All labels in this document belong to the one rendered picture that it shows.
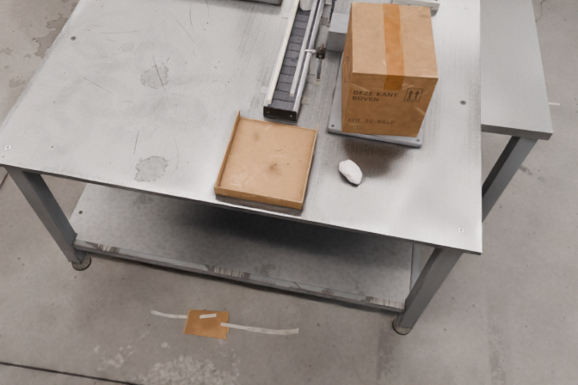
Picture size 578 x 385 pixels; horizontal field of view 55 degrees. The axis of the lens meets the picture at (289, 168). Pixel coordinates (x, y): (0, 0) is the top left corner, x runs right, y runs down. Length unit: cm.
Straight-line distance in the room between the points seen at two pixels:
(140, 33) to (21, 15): 166
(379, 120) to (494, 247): 115
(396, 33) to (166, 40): 84
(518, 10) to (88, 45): 162
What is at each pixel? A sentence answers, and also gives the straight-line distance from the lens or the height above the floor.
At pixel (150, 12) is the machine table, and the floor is 83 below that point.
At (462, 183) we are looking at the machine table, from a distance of 176.
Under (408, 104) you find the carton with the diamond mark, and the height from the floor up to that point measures 100.
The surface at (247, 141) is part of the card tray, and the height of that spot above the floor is 83.
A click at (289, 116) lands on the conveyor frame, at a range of 178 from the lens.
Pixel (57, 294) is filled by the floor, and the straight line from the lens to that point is 254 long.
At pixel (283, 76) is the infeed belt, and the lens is 186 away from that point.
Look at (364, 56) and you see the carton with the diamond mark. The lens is 161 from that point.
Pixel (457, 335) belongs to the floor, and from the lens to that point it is 245.
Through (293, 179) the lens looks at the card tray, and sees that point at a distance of 166.
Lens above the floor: 222
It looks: 56 degrees down
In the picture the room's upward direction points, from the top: 4 degrees clockwise
